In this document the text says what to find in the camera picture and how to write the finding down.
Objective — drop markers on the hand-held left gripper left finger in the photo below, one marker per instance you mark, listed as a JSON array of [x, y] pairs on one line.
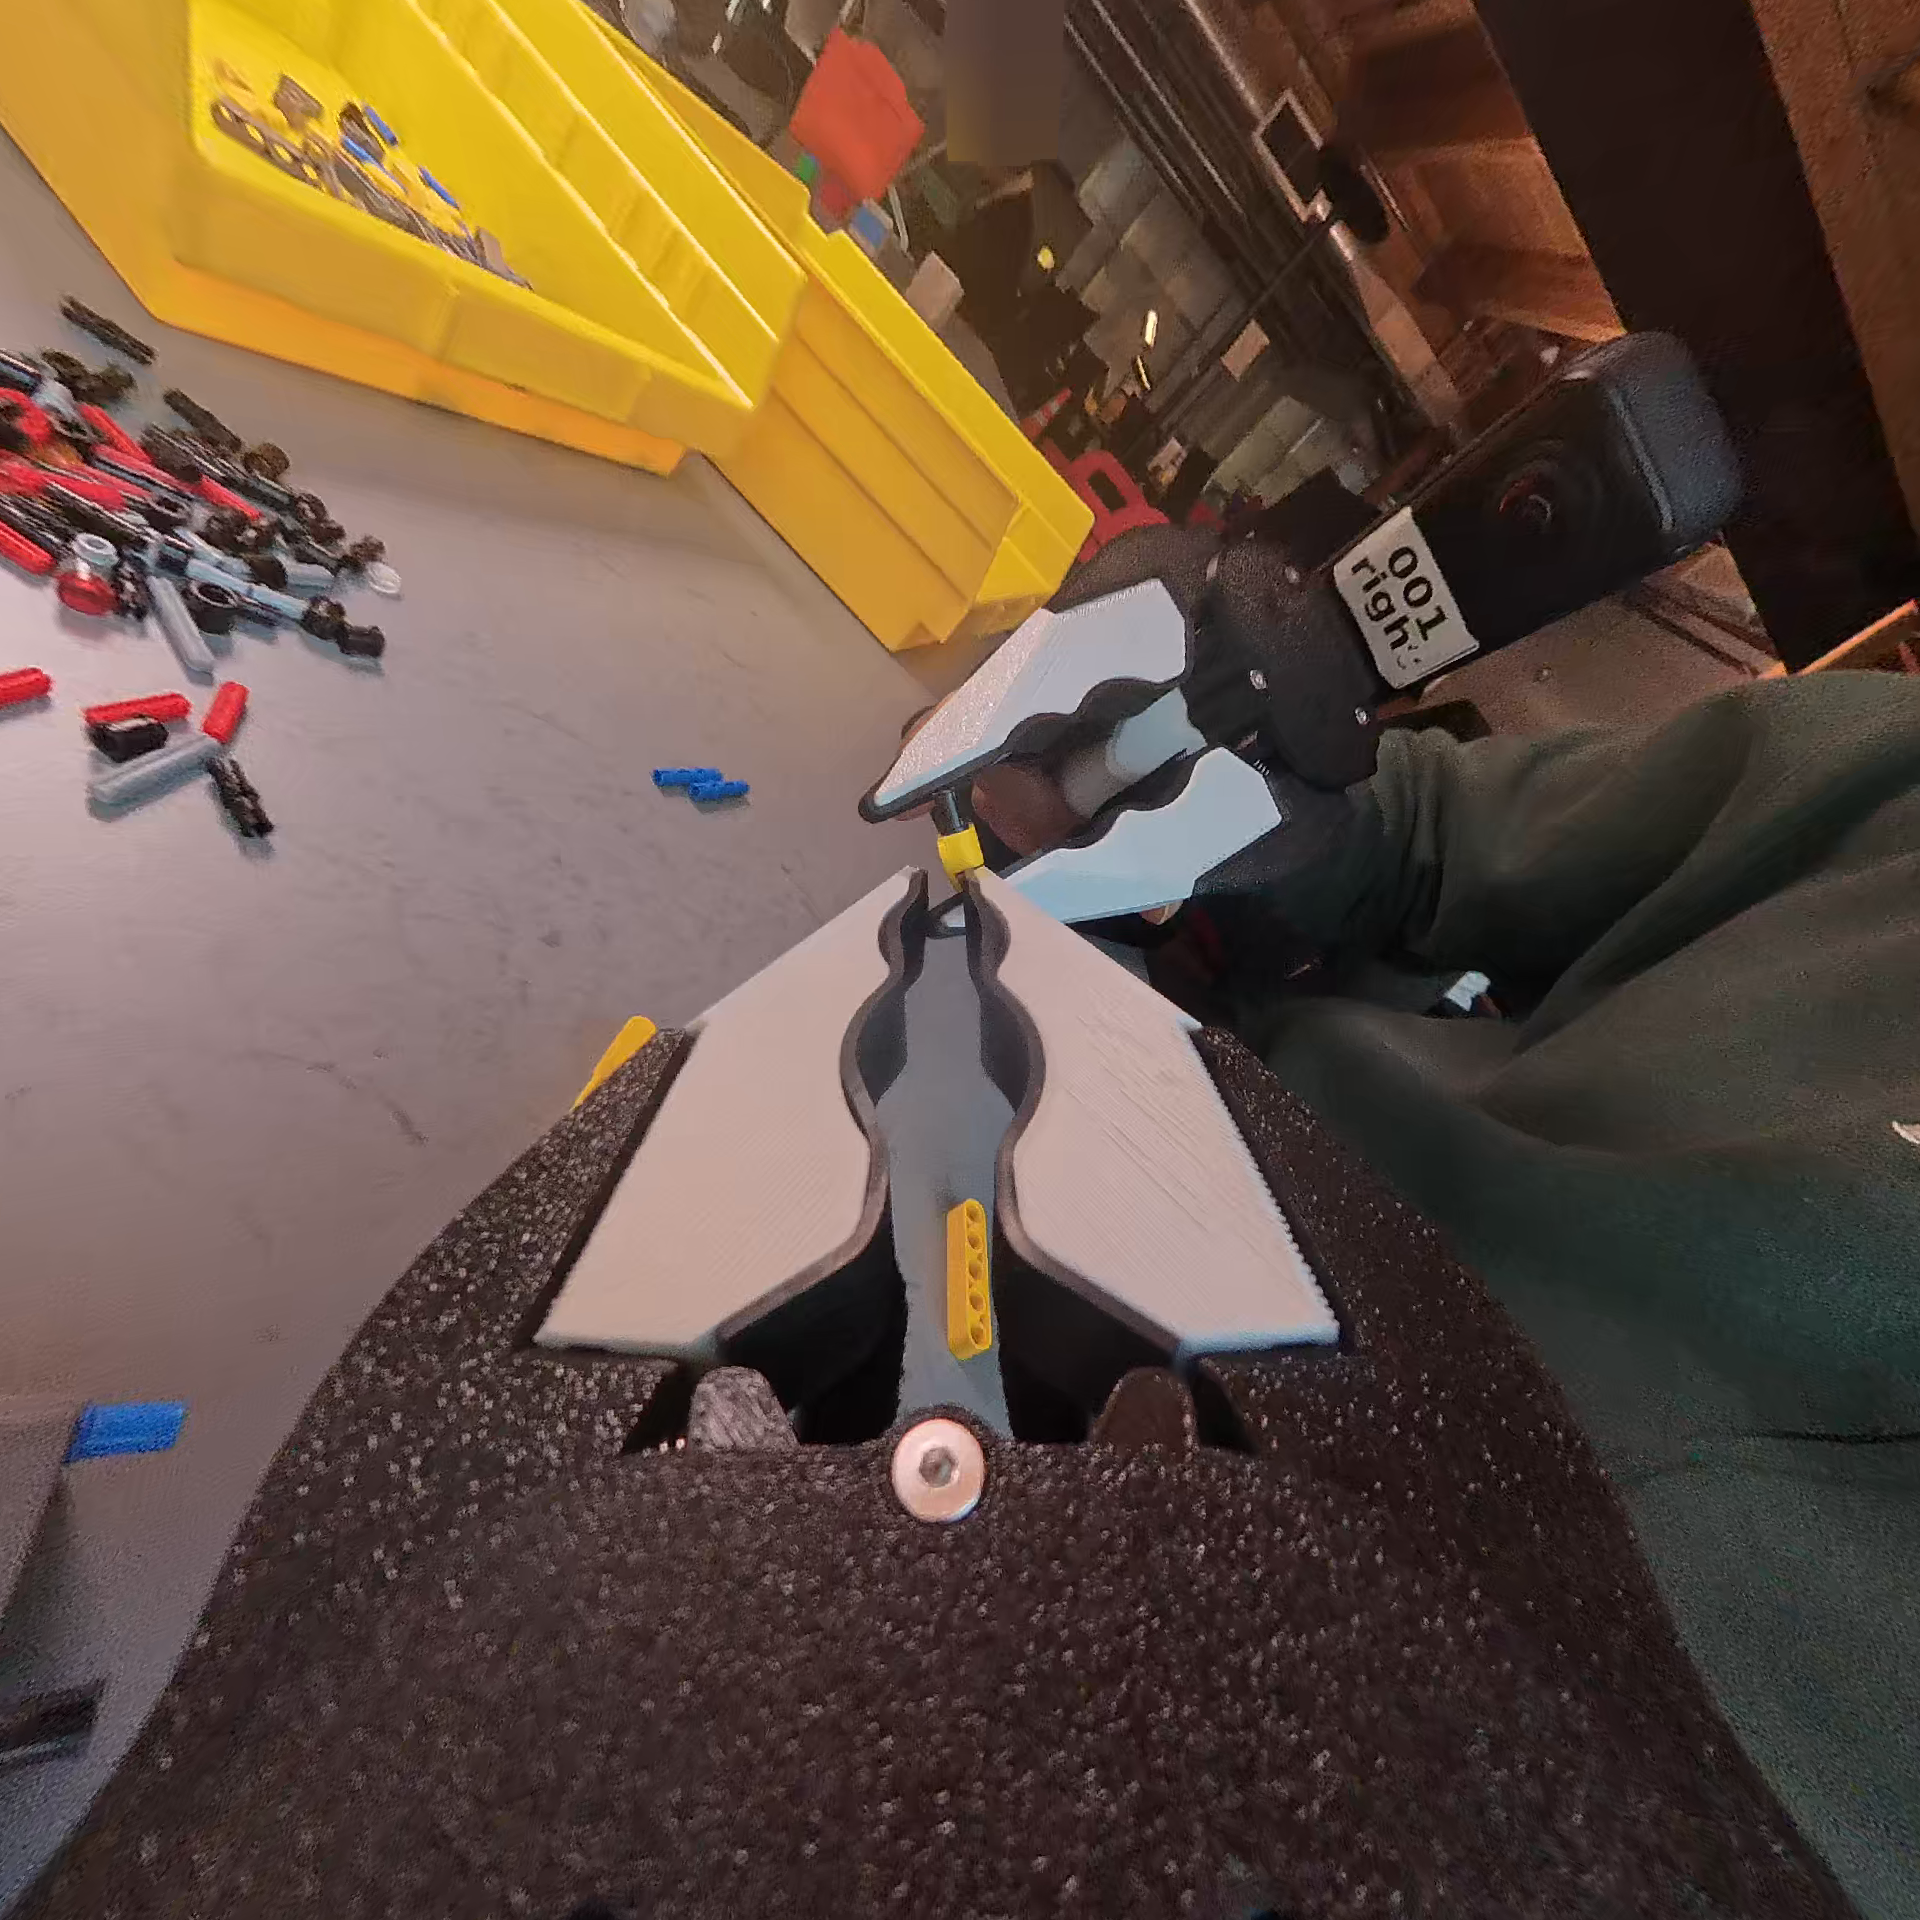
[[705, 1185]]

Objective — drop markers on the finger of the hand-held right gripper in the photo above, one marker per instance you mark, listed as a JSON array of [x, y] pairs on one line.
[[1050, 674], [1170, 839]]

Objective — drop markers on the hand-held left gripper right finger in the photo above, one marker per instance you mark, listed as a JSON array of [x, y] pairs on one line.
[[1154, 1185]]

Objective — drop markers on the yellow curved lego panel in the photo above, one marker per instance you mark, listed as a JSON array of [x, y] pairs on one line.
[[616, 1059], [962, 854]]

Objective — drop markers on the pile of small lego connectors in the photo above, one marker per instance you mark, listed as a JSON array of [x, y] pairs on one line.
[[166, 510]]

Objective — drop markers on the yellow lego beam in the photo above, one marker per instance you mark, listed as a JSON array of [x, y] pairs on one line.
[[968, 1276]]

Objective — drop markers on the black and yellow lego assembly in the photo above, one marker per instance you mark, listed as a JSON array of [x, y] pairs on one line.
[[129, 1430]]

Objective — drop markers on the heap of grey blue lego parts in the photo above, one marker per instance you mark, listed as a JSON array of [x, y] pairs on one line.
[[345, 166]]

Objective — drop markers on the person's right hand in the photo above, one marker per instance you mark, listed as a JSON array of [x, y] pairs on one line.
[[1027, 807]]

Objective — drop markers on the red step stool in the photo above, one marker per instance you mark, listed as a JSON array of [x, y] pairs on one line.
[[1106, 504]]

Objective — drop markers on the yellow plastic bin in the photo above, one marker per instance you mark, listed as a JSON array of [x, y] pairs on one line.
[[902, 451], [600, 346]]

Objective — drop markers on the red plastic crate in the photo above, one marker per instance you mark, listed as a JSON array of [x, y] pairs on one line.
[[855, 112]]

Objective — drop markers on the wooden furniture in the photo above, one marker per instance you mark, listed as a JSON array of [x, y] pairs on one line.
[[1844, 299]]

